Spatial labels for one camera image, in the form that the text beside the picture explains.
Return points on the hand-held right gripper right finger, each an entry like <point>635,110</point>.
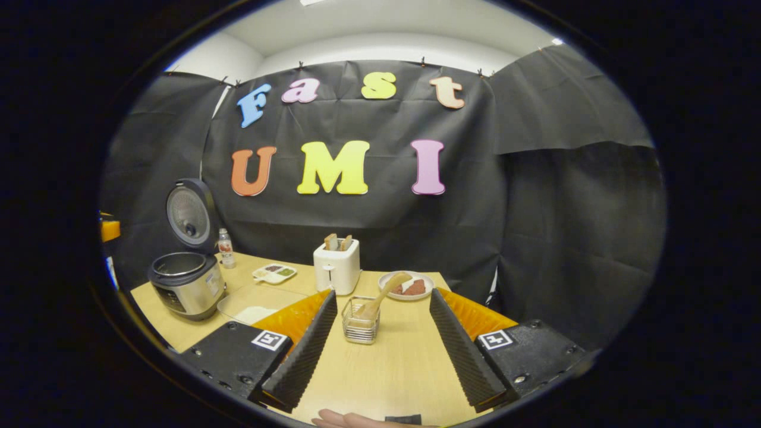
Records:
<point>461,351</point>

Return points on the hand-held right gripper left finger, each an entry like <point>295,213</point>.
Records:
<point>303,351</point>

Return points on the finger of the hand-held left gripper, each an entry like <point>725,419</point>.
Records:
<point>110,229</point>

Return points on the wooden spoon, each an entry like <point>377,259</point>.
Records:
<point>386,291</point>

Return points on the grey rice cooker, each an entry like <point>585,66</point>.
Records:
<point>187,288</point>

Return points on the clear plastic container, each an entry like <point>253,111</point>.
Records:
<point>261,297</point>

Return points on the white round plate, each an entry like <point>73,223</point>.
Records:
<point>428,282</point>

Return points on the brown meat piece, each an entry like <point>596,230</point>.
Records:
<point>416,288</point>
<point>397,290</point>

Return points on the white divided condiment dish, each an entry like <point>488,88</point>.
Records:
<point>274,273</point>

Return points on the white toaster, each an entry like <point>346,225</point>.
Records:
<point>336,270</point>

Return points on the toast slice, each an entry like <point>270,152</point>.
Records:
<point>330,242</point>
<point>346,242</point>

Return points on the small clear bottle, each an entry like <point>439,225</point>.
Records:
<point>226,252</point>

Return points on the black backdrop cloth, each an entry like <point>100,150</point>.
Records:
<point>368,232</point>

